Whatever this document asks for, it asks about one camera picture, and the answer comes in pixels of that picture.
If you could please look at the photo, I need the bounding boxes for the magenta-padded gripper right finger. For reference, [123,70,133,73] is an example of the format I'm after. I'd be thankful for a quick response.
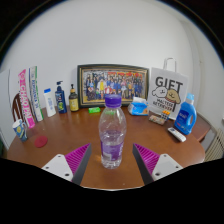
[132,143,184,186]

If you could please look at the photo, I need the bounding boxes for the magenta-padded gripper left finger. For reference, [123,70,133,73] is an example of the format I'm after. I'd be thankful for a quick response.
[41,143,93,186]

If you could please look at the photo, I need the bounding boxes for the clear purple-capped water bottle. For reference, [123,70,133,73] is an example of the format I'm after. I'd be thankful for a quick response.
[98,94,128,170]

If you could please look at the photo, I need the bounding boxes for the flat round red coaster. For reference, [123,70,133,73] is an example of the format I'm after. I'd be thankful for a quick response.
[34,134,49,149]

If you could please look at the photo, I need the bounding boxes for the white remote control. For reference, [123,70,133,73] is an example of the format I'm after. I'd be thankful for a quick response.
[167,126,187,143]

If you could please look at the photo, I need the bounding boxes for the battery blister pack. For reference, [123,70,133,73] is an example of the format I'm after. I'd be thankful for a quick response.
[148,109,171,126]

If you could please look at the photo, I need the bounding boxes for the blue detergent bottle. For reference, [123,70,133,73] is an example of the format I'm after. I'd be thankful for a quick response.
[173,92,198,136]

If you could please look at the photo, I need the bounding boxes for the white radiator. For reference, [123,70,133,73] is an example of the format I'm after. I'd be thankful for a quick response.
[203,128,224,163]

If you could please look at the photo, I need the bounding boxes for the white blue-capped lotion bottle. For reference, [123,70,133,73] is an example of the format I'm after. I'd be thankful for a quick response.
[43,87,57,118]

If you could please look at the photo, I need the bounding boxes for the small green packet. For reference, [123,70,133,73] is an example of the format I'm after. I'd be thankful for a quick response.
[88,106,102,114]

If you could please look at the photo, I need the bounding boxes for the amber yellow-label pump bottle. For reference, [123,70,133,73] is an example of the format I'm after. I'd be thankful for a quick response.
[68,83,80,113]

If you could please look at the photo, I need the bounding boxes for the dark blue pump bottle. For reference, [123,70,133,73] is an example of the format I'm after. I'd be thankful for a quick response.
[54,80,68,115]

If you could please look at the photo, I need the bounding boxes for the pink white shuttlecock tube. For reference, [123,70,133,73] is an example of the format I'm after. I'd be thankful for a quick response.
[17,68,36,130]

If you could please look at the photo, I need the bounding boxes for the white blue shuttlecock tube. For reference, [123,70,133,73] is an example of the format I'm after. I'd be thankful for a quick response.
[28,65,45,123]

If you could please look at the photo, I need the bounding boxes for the white printed paper bag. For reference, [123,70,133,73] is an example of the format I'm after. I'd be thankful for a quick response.
[147,57,190,112]

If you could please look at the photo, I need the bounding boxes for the framed group photo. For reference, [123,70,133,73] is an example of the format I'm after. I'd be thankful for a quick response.
[77,63,150,108]

